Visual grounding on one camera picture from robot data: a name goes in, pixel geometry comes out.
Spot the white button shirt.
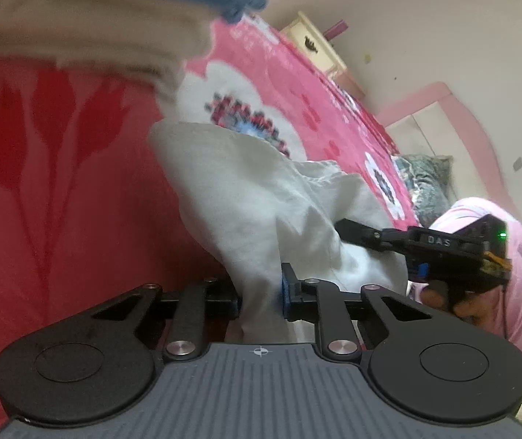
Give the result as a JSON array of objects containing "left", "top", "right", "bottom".
[{"left": 148, "top": 122, "right": 408, "bottom": 344}]

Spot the person right hand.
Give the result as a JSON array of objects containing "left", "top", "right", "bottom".
[{"left": 420, "top": 285, "right": 500, "bottom": 331}]

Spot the pink quilted comforter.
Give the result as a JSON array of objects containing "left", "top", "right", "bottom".
[{"left": 410, "top": 197, "right": 522, "bottom": 352}]

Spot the green patterned pillow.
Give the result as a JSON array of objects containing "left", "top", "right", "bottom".
[{"left": 393, "top": 155, "right": 453, "bottom": 228}]

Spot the pink white headboard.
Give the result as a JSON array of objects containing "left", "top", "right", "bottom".
[{"left": 376, "top": 82, "right": 522, "bottom": 219}]

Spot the pink floral bed blanket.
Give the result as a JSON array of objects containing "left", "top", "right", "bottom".
[{"left": 0, "top": 17, "right": 416, "bottom": 426}]

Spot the cream wooden nightstand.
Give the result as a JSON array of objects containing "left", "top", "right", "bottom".
[{"left": 281, "top": 12, "right": 365, "bottom": 101}]

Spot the folded cream garments stack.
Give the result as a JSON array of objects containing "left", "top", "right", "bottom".
[{"left": 0, "top": 0, "right": 218, "bottom": 100}]

